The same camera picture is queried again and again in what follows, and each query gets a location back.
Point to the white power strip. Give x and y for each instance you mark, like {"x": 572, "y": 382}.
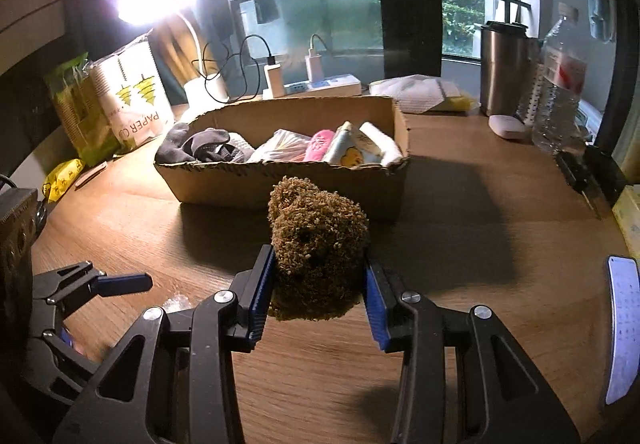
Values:
{"x": 346, "y": 85}

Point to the dark grey garment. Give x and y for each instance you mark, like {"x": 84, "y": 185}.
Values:
{"x": 205, "y": 146}

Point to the white folded cloth right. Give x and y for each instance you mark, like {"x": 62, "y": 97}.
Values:
{"x": 390, "y": 151}

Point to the hanging blue towel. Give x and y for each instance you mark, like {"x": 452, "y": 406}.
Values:
{"x": 601, "y": 18}

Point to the clear water bottle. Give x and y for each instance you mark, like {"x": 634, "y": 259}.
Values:
{"x": 563, "y": 79}

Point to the desk lamp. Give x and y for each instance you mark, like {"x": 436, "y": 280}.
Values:
{"x": 204, "y": 92}

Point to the white earbuds case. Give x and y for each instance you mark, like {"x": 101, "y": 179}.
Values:
{"x": 508, "y": 127}

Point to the steel tumbler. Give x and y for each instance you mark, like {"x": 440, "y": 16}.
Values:
{"x": 507, "y": 55}

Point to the pink soft item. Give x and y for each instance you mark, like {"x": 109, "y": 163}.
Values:
{"x": 318, "y": 145}

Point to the cardboard box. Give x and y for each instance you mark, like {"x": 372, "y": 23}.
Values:
{"x": 247, "y": 185}

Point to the yellow snack packet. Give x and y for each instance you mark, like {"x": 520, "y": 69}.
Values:
{"x": 59, "y": 180}

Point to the folded cloth stack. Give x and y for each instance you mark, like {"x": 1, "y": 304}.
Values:
{"x": 419, "y": 94}

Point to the smartphone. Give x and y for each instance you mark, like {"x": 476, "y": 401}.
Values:
{"x": 625, "y": 301}

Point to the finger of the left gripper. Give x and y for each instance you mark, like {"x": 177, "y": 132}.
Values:
{"x": 121, "y": 285}

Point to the brown fuzzy plush toy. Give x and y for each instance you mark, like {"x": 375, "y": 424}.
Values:
{"x": 321, "y": 240}

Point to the black keys object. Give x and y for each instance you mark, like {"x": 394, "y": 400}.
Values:
{"x": 590, "y": 171}

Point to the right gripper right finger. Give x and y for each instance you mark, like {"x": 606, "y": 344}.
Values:
{"x": 387, "y": 318}

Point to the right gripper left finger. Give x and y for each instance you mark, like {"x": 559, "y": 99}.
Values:
{"x": 253, "y": 288}

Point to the white charger with black cable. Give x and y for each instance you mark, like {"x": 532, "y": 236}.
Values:
{"x": 272, "y": 76}

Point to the bubble wrap piece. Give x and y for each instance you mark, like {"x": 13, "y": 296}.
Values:
{"x": 177, "y": 303}

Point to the yellow tissue pack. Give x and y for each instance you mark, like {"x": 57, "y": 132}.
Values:
{"x": 627, "y": 214}

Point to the white waffle cloth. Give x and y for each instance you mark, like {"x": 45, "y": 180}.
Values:
{"x": 283, "y": 146}

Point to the green yellow package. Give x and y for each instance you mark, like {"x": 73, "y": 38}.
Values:
{"x": 74, "y": 98}

